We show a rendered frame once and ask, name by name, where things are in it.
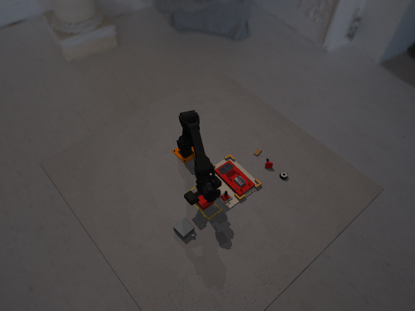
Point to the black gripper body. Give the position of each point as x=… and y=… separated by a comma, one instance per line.
x=192, y=198

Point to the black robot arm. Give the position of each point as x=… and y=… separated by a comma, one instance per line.
x=191, y=138

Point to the black toy tyre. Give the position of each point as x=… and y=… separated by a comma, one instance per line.
x=283, y=175

